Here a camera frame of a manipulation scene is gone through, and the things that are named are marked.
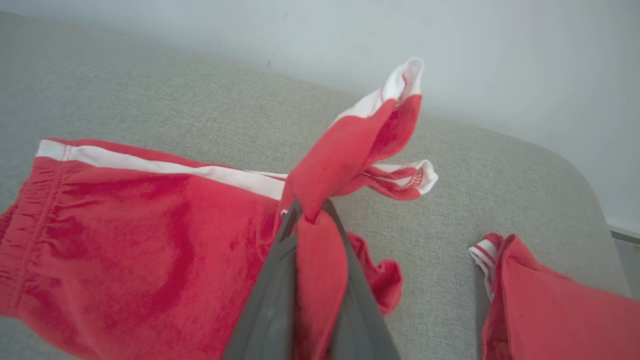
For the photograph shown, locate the red shorts with white stripes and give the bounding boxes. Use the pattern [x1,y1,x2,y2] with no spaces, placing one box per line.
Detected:
[0,57,440,360]

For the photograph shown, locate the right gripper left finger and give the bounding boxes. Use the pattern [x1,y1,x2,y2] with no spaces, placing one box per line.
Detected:
[222,199,304,360]

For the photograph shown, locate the red basketball jersey number 23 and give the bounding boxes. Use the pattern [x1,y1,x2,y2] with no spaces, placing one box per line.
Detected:
[468,232,640,360]

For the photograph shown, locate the grey fabric sofa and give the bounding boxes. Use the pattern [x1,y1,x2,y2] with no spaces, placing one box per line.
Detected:
[0,11,632,360]

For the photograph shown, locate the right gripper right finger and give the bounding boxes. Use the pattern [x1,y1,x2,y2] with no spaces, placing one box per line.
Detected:
[320,199,402,360]

